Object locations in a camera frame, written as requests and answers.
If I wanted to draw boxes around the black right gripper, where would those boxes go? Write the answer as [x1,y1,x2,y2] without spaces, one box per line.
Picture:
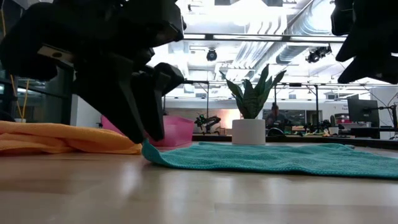
[331,0,398,85]

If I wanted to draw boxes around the snake plant in white pot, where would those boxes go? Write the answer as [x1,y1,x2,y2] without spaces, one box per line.
[219,64,287,146]

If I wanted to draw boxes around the orange microfiber towel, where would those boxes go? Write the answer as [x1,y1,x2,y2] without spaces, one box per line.
[0,120,143,156]

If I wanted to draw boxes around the black aluminium table frame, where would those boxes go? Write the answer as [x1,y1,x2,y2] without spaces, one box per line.
[192,133,398,150]

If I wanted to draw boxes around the person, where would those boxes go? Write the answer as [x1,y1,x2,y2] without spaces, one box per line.
[266,102,292,131]

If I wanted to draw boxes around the teal microfiber towel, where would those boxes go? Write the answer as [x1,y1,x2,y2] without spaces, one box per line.
[141,139,398,180]

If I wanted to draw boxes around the pink plastic bin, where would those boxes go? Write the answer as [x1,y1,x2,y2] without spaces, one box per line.
[101,114,195,147]

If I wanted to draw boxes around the black ceiling camera cluster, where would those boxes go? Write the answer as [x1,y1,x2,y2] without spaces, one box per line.
[305,45,333,64]

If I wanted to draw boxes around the overhead light bar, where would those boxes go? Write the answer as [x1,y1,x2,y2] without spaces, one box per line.
[183,32,348,44]

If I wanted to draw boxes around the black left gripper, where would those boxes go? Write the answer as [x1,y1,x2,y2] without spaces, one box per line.
[0,0,187,144]

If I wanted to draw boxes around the black computer monitor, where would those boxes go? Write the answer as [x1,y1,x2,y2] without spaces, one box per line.
[347,98,381,127]

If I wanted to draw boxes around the black workstation frame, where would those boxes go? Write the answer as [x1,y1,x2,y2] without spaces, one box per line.
[183,80,210,119]
[273,82,321,125]

